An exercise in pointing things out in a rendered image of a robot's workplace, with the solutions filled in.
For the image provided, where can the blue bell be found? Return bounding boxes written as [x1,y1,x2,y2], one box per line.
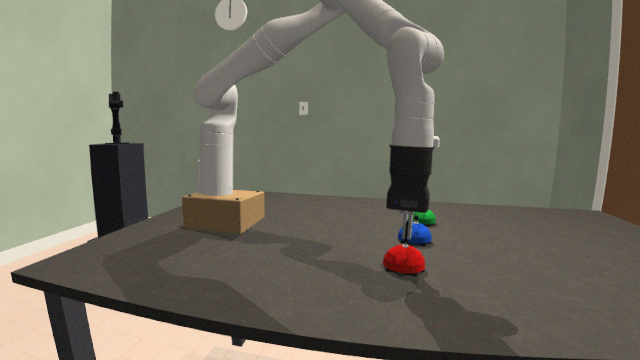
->
[398,215,432,246]

